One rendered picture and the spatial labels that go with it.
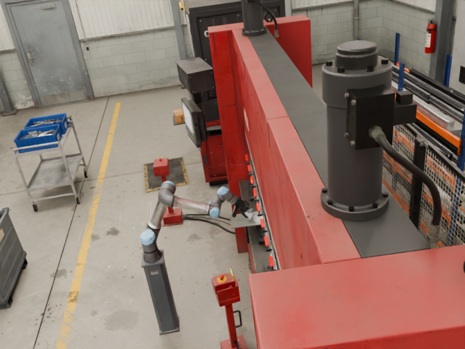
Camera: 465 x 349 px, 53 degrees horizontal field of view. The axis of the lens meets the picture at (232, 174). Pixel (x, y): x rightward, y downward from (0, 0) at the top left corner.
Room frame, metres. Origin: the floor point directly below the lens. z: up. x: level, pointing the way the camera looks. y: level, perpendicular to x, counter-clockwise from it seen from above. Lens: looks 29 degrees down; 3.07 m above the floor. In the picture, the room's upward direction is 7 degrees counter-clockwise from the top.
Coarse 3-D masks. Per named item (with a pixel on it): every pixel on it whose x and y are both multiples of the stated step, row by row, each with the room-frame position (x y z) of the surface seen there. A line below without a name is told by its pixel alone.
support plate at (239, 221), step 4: (256, 212) 3.13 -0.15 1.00; (260, 212) 3.12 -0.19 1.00; (236, 216) 3.11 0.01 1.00; (240, 216) 3.10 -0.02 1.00; (260, 216) 3.06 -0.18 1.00; (232, 220) 3.05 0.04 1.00; (236, 220) 3.05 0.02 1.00; (240, 220) 3.04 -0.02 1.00; (244, 220) 3.03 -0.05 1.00; (232, 224) 3.00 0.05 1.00; (236, 224) 2.99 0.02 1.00; (240, 224) 2.98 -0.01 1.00; (244, 224) 2.98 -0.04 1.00; (248, 224) 2.97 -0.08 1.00; (252, 224) 2.96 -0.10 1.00; (256, 224) 2.96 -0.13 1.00; (260, 224) 2.96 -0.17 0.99; (232, 228) 2.96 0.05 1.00
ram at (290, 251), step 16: (240, 80) 3.75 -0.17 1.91; (256, 112) 2.56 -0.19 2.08; (256, 128) 2.66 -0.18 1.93; (256, 144) 2.78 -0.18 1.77; (256, 160) 2.90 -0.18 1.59; (272, 160) 1.96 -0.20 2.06; (272, 176) 2.01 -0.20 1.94; (272, 192) 2.07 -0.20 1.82; (272, 208) 2.13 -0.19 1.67; (288, 208) 1.55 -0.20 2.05; (272, 224) 2.21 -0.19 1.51; (288, 224) 1.58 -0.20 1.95; (288, 240) 1.61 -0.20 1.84; (288, 256) 1.64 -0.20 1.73; (304, 256) 1.24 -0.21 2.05
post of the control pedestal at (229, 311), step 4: (228, 308) 2.56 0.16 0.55; (228, 312) 2.56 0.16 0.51; (232, 312) 2.57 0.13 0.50; (228, 316) 2.56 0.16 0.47; (232, 316) 2.57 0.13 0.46; (228, 320) 2.56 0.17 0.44; (232, 320) 2.57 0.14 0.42; (228, 324) 2.56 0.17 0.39; (232, 324) 2.57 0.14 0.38; (228, 328) 2.57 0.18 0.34; (232, 328) 2.57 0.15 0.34; (228, 332) 2.61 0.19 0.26; (232, 332) 2.56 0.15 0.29; (236, 332) 2.57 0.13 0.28; (232, 336) 2.56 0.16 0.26; (236, 336) 2.57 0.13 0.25; (232, 340) 2.56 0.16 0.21; (236, 340) 2.57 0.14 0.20; (232, 344) 2.56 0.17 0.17
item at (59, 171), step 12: (72, 120) 6.20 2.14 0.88; (48, 144) 5.32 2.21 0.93; (60, 144) 5.34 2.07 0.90; (60, 156) 6.20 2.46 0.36; (72, 156) 6.21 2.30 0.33; (36, 168) 5.88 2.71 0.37; (48, 168) 5.91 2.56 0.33; (60, 168) 5.86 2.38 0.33; (72, 168) 5.81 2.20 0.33; (84, 168) 6.13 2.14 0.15; (24, 180) 5.29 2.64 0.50; (36, 180) 5.59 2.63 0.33; (48, 180) 5.54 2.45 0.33; (60, 180) 5.50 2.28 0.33; (72, 180) 5.35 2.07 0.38; (36, 204) 5.35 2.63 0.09
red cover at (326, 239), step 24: (240, 48) 3.22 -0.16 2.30; (264, 72) 2.59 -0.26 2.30; (264, 96) 2.19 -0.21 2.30; (264, 120) 1.99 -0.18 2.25; (288, 120) 1.84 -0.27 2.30; (288, 144) 1.61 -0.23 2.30; (288, 168) 1.42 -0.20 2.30; (312, 168) 1.39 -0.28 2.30; (288, 192) 1.41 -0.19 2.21; (312, 192) 1.24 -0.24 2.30; (312, 216) 1.11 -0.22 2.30; (312, 240) 1.03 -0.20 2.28; (336, 240) 0.98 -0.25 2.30; (312, 264) 1.04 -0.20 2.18
